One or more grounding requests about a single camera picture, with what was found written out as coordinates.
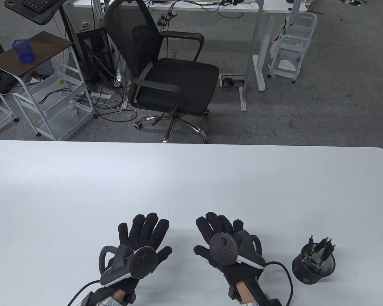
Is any black mesh office chair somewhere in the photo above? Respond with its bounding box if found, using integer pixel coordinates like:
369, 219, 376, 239
103, 0, 220, 144

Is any aluminium frame post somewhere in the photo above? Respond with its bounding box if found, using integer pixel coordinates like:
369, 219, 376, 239
90, 0, 108, 23

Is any tangle of floor cables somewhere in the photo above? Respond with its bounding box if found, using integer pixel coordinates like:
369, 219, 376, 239
73, 73, 138, 123

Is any person's left hand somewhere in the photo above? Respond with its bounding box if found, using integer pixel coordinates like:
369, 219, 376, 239
104, 213, 173, 295

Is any black mesh pen holder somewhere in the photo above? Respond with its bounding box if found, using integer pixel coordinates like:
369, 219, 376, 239
291, 243, 336, 285

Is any brown-top white rolling cart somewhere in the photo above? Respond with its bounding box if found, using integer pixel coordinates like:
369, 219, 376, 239
0, 31, 96, 141

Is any blue mesh cup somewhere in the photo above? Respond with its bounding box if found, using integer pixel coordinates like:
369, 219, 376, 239
12, 39, 36, 62

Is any white plastic utility cart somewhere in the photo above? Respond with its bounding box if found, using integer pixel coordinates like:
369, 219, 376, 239
267, 12, 318, 84

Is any white and red hanging bag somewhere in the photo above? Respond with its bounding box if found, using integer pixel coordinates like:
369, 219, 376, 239
270, 25, 288, 58

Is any person's left forearm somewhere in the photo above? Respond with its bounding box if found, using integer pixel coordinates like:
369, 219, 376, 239
96, 288, 125, 306

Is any black and white controller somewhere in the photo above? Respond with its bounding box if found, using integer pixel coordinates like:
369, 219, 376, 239
210, 230, 267, 270
99, 244, 157, 286

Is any metal floor outlet box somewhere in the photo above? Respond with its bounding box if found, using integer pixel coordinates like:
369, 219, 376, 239
220, 74, 245, 88

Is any thin black cord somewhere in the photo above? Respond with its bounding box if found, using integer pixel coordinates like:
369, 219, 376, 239
38, 88, 72, 105

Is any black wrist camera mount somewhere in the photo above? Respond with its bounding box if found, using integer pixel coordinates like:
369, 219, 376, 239
228, 281, 244, 300
123, 284, 138, 303

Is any person's right forearm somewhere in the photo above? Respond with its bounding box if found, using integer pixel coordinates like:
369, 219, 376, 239
235, 277, 265, 306

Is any person's right hand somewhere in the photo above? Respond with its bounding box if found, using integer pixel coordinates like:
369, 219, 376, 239
194, 212, 266, 283

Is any black cable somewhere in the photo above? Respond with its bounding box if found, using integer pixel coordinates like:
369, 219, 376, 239
66, 280, 102, 306
264, 261, 294, 306

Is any black keyboard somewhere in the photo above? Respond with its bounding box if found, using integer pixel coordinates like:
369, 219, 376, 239
21, 0, 59, 13

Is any white office desk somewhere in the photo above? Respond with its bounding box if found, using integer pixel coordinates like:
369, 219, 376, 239
64, 0, 308, 112

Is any black computer tower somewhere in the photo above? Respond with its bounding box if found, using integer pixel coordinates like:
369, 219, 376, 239
75, 28, 114, 85

